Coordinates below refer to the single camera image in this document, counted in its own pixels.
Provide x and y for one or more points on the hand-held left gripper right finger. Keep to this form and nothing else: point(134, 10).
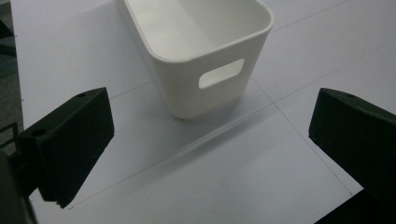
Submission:
point(358, 137)

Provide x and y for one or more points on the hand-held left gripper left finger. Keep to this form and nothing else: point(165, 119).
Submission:
point(71, 140)

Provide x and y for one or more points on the white plastic bin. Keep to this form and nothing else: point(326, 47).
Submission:
point(186, 93)

